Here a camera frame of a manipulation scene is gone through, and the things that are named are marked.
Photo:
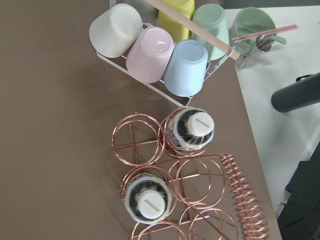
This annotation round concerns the copper wire bottle basket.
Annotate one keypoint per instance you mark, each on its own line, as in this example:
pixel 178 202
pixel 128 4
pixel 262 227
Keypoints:
pixel 211 198

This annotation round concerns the tea bottle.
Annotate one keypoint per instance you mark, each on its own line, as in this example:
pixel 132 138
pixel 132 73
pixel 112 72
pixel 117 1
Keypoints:
pixel 147 199
pixel 189 129

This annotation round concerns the blue plastic cup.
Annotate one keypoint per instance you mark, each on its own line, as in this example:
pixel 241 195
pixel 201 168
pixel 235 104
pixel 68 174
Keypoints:
pixel 185 72

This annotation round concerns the pink plastic cup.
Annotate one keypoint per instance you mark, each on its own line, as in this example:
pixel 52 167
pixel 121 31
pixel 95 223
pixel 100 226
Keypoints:
pixel 148 58

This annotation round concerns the yellow plastic cup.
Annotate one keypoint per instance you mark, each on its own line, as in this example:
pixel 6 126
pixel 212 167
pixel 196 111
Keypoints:
pixel 177 31

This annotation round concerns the white plastic cup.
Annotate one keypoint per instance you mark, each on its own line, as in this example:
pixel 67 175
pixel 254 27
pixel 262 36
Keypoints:
pixel 114 31

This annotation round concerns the green plastic cup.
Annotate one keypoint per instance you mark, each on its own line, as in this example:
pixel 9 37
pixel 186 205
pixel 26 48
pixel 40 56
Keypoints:
pixel 212 18

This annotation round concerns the steel jigger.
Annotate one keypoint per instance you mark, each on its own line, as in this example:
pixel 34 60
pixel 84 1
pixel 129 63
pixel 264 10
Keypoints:
pixel 262 44

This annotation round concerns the green cloth with straws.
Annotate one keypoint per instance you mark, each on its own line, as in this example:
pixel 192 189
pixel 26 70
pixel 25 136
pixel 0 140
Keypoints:
pixel 250 20

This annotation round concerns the black thermos flask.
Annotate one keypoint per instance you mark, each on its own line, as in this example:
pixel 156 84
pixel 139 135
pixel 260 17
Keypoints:
pixel 304 92

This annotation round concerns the black electronics chassis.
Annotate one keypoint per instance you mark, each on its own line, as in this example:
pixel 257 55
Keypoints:
pixel 300 217

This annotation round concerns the white wire cup rack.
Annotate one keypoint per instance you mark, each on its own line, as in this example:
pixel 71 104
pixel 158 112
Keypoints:
pixel 158 86

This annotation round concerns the wooden rack handle rod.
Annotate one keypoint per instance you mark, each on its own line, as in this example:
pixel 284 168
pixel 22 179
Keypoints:
pixel 193 27

